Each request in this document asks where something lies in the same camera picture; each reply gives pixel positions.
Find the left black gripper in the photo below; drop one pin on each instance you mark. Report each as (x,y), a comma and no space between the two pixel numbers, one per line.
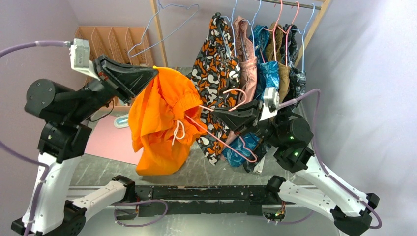
(126,79)

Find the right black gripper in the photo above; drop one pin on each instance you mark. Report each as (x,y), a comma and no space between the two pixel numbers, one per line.
(240,118)

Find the pink wire hanger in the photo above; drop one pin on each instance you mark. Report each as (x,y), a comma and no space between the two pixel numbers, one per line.
(221,140)

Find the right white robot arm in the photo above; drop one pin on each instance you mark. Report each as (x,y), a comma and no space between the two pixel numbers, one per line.
(351,210)

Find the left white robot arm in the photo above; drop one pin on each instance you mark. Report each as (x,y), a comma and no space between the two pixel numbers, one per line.
(63,141)

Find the blue patterned shorts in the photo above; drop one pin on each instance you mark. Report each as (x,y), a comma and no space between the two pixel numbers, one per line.
(267,76)

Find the orange camouflage shorts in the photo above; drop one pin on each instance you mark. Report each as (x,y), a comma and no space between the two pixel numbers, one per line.
(215,70)

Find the pink shorts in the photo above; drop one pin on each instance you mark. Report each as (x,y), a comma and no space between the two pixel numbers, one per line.
(246,57)

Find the brown shorts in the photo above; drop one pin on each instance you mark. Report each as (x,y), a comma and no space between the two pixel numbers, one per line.
(273,53)

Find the peach file organizer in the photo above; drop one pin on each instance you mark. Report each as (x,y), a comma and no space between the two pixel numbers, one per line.
(128,45)

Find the blue packaged item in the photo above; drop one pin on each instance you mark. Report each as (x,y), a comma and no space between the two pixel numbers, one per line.
(121,121)

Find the pink clipboard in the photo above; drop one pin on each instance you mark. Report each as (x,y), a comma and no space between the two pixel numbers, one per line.
(113,143)

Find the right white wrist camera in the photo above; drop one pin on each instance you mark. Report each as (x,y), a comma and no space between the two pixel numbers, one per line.
(270,103)

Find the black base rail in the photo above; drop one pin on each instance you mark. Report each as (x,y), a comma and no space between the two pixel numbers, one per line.
(252,200)

